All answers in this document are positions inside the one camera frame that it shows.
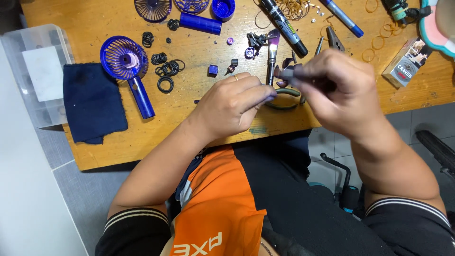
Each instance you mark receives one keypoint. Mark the person's right hand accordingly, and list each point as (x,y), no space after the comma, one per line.
(344,96)

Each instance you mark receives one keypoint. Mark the person's left hand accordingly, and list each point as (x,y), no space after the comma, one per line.
(227,106)

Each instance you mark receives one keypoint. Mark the person's right fingers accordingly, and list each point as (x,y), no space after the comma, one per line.
(312,73)

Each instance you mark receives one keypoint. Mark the small dark purple part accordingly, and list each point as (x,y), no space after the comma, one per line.
(286,72)

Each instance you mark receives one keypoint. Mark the metal screwdriver shaft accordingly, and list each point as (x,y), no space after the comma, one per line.
(319,46)

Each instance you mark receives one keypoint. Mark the curved purple plastic piece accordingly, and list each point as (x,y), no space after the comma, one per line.
(287,63)

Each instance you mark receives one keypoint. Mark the purple bristle paintbrush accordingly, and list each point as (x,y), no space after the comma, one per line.
(273,49)

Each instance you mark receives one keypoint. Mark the black marker pen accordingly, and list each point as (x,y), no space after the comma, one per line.
(284,26)

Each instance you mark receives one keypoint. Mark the small silver metal bits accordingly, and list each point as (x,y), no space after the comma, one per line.
(317,12)

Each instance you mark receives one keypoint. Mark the blue marker pen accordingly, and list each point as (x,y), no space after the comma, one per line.
(343,17)

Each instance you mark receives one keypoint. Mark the blue white round part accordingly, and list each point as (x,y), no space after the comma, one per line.
(250,53)

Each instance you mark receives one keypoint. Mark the black metal clip parts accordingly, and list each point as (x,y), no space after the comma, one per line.
(256,38)

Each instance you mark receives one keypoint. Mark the pile of tan rubber bands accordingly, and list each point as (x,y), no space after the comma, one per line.
(293,7)

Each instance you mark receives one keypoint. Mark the scattered tan rubber bands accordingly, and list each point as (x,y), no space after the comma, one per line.
(378,42)

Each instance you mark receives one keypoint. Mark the thin dark rubber band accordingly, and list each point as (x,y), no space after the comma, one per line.
(256,22)

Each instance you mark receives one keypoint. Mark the small dark motor part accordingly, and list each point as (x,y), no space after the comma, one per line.
(232,65)

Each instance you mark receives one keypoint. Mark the small purple round piece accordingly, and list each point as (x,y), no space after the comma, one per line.
(230,41)

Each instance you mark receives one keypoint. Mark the grey cigarette pack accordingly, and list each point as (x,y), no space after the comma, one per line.
(405,65)

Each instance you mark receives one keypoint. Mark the small blue cube part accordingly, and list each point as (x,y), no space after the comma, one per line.
(213,69)

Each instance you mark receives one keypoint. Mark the blue round cap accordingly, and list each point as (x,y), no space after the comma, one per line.
(223,9)

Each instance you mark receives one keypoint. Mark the blue plastic tube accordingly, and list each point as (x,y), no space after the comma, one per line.
(200,23)

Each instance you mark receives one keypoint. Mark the black lever with teal grip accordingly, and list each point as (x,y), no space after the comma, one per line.
(346,192)

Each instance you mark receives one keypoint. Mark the pink and teal round object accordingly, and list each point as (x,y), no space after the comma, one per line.
(435,33)

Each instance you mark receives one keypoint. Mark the blue patterned fan cover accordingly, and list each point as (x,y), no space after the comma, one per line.
(192,5)

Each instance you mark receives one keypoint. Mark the orange and black shirt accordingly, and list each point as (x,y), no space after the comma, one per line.
(248,199)

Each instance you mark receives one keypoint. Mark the scatter of black rubber rings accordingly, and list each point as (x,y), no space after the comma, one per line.
(165,84)

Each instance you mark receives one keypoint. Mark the blue fan grille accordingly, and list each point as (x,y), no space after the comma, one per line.
(153,10)

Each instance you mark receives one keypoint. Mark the blue handheld fan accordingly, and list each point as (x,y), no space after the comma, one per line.
(124,60)

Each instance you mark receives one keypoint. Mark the dark blue cloth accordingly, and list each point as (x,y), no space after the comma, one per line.
(94,103)

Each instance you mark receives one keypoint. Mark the clear plastic organizer box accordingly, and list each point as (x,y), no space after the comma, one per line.
(39,74)

